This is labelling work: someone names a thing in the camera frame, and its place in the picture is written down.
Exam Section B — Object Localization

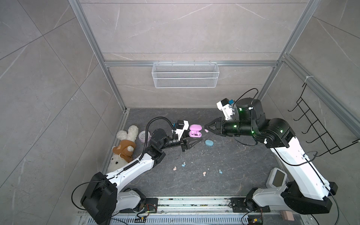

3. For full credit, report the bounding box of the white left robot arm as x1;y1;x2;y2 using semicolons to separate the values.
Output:
80;128;202;224

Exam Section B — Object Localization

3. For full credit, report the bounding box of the teal earbud charging case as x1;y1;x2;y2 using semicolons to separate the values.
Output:
205;140;214;147

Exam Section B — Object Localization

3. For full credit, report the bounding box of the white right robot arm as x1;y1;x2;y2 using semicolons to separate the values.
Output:
205;97;338;215

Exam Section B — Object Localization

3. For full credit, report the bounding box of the slotted cable duct rail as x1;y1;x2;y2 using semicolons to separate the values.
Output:
104;196;317;225

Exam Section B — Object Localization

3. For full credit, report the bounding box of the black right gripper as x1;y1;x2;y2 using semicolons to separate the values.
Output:
204;116;257;137

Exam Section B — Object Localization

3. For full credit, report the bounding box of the black wall hook rack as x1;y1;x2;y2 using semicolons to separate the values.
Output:
288;83;360;157

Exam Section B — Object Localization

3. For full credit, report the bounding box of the plush bunny brown hoodie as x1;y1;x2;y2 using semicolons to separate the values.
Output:
107;125;139;173

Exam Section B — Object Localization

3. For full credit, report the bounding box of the pink alarm clock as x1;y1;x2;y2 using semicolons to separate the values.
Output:
138;131;152;143

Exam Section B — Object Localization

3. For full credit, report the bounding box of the white wire mesh basket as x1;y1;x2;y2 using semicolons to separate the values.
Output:
151;62;219;89

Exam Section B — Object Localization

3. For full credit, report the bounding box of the white digital timer device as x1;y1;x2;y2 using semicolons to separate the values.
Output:
266;167;287;188

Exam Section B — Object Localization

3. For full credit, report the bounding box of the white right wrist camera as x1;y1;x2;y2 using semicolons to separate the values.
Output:
217;98;235;121

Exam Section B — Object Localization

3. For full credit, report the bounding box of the pink block beside rail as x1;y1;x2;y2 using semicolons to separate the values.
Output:
280;211;295;221

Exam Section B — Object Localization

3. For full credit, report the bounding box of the pink earbud charging case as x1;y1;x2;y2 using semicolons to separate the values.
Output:
189;124;202;138

